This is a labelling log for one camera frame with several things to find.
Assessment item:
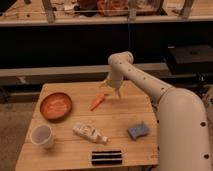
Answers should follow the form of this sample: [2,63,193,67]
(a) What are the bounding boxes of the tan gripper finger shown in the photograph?
[115,88,122,99]
[99,80,108,88]

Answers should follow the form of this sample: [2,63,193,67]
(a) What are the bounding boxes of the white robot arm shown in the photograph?
[104,51,212,171]

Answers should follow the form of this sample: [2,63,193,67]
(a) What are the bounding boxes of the orange bowl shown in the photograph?
[40,92,73,120]

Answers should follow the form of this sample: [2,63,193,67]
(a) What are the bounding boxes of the orange clutter on bench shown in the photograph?
[76,0,158,17]

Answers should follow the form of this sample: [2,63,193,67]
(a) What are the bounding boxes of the blue sponge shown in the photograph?
[127,123,149,141]

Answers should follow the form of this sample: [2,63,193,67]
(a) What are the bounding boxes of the orange pepper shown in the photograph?
[90,94,107,111]

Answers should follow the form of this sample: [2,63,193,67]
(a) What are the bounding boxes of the black box on shelf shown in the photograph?
[166,45,213,74]

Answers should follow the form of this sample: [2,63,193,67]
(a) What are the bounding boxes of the white plastic cup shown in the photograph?
[30,124,54,149]

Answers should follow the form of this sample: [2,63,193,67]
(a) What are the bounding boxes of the crushed white plastic bottle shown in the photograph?
[73,122,108,144]

